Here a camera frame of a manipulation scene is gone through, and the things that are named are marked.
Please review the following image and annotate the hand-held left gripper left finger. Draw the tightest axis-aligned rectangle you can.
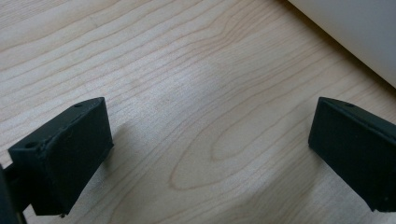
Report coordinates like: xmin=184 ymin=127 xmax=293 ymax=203
xmin=7 ymin=96 xmax=115 ymax=217

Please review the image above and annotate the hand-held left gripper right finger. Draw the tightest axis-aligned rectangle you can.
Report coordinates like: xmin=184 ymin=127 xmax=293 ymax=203
xmin=307 ymin=96 xmax=396 ymax=214

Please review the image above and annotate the white plastic storage bin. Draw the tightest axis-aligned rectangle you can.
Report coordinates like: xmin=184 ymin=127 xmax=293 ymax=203
xmin=288 ymin=0 xmax=396 ymax=90

